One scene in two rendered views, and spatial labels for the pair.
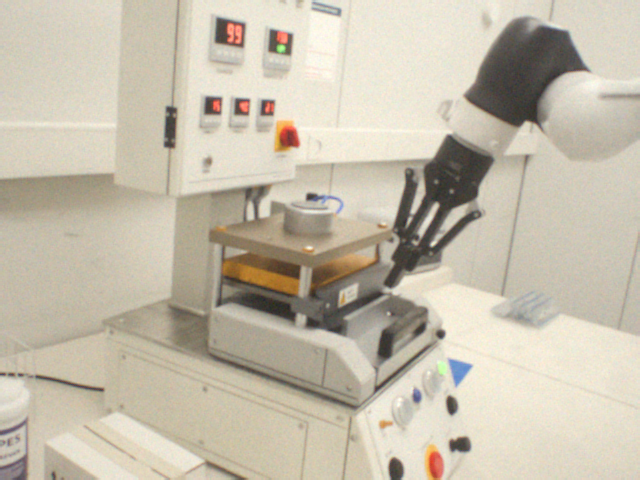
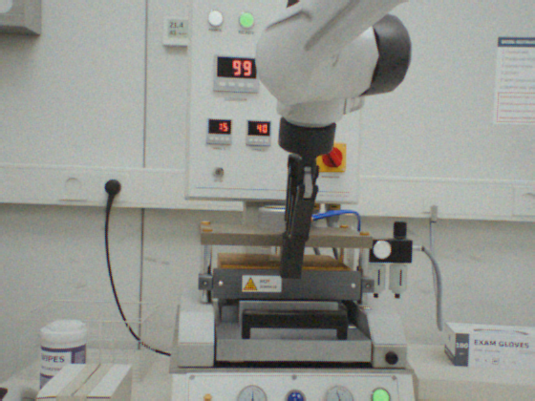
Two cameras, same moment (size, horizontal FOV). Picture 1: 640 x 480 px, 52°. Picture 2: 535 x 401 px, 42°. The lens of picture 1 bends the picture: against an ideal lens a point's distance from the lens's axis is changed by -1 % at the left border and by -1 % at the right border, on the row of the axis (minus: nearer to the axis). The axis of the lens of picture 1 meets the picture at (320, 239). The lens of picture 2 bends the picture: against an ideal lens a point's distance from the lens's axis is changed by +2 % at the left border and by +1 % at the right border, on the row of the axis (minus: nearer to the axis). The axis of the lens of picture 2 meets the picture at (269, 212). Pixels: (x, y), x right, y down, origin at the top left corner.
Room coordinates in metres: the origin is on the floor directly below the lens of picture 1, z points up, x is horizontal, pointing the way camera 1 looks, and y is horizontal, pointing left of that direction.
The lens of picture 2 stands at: (0.36, -0.91, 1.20)
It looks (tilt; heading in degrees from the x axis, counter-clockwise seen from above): 3 degrees down; 56
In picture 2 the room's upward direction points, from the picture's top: 2 degrees clockwise
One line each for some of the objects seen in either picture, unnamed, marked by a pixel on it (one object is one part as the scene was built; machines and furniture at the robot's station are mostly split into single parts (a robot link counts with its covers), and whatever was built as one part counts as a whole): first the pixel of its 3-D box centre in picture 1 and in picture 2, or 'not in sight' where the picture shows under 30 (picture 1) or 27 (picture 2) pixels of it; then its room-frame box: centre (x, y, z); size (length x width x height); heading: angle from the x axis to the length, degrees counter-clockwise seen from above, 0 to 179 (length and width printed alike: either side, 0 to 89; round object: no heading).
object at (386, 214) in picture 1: (400, 238); not in sight; (2.07, -0.26, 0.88); 0.25 x 0.20 x 0.17; 47
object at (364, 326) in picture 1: (324, 318); (281, 317); (1.00, -0.02, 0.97); 0.30 x 0.22 x 0.08; 62
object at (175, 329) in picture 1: (279, 330); (274, 332); (1.03, 0.05, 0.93); 0.46 x 0.35 x 0.01; 62
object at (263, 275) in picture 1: (307, 253); (285, 255); (1.02, 0.02, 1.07); 0.22 x 0.17 x 0.10; 152
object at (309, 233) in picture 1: (295, 238); (289, 242); (1.05, 0.04, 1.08); 0.31 x 0.24 x 0.13; 152
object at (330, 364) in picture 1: (289, 350); (195, 323); (0.86, 0.03, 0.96); 0.25 x 0.05 x 0.07; 62
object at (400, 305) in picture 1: (375, 305); (370, 326); (1.10, -0.11, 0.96); 0.26 x 0.05 x 0.07; 62
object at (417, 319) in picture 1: (405, 329); (294, 324); (0.93, -0.14, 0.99); 0.15 x 0.02 x 0.04; 152
